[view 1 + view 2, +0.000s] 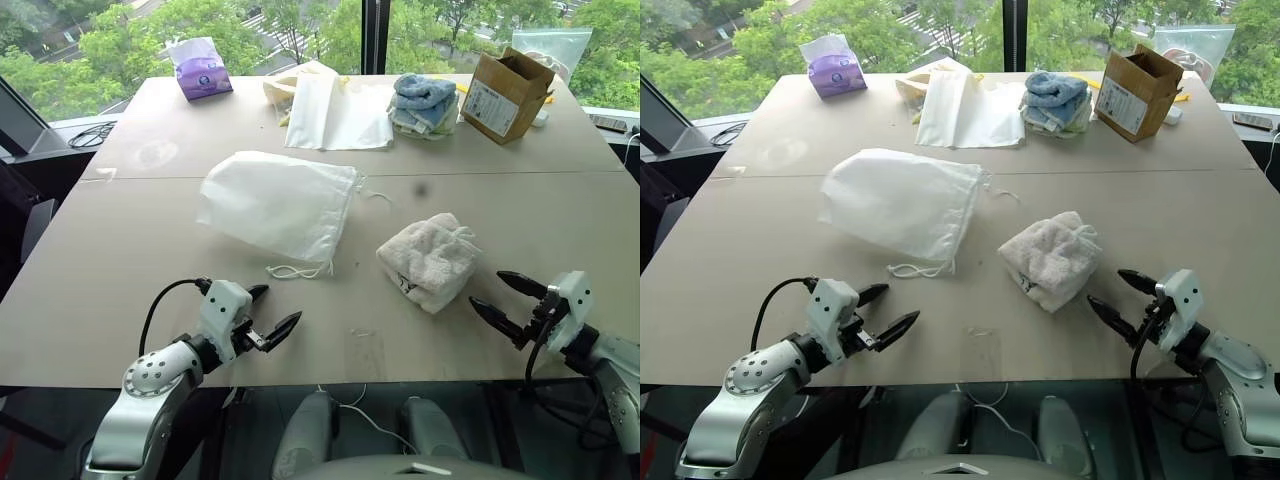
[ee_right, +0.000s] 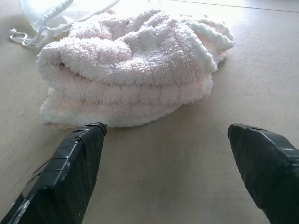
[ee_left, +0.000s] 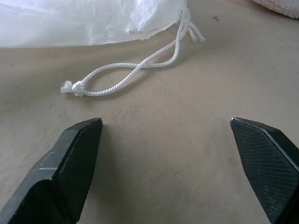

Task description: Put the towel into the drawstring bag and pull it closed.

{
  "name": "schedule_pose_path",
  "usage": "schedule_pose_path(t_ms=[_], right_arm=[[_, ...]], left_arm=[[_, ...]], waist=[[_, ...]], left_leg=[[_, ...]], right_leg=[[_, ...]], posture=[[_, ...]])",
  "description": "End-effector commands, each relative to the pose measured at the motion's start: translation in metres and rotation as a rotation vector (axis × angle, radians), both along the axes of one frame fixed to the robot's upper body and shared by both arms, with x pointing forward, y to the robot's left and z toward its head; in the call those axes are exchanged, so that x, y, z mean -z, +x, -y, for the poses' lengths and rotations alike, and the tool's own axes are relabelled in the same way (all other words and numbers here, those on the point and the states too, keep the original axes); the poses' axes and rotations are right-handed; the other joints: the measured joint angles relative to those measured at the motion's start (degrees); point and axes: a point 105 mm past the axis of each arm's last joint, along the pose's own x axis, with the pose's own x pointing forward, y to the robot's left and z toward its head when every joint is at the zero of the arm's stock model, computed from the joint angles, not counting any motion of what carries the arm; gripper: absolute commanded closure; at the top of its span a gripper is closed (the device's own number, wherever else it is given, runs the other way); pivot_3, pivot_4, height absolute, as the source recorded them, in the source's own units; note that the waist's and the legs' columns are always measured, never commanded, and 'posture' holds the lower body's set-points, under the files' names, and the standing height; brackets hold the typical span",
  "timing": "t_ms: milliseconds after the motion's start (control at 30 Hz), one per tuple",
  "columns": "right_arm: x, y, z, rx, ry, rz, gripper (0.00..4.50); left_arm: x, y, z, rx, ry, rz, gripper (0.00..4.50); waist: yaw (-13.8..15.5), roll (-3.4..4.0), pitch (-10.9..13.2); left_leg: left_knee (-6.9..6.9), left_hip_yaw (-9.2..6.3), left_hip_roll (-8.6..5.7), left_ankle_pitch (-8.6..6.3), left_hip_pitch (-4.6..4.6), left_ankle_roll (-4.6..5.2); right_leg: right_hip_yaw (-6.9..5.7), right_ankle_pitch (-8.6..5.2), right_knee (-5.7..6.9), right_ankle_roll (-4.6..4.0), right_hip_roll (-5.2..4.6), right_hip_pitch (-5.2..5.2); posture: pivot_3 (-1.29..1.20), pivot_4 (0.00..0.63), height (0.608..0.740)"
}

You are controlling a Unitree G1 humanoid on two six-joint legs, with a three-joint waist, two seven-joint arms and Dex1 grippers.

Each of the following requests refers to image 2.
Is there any white drawstring bag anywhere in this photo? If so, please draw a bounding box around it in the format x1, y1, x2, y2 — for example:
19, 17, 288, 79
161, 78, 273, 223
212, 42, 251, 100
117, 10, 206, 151
9, 0, 122, 49

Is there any fluffy pale pink blanket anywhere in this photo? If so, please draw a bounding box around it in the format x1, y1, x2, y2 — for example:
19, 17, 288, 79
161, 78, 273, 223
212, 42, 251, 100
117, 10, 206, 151
36, 8, 235, 129

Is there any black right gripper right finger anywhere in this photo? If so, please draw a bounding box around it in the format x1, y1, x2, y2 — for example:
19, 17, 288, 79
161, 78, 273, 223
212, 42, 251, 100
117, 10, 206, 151
228, 123, 299, 224

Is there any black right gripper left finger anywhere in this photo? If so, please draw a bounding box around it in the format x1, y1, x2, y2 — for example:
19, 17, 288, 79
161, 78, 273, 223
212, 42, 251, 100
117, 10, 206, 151
0, 122, 108, 224

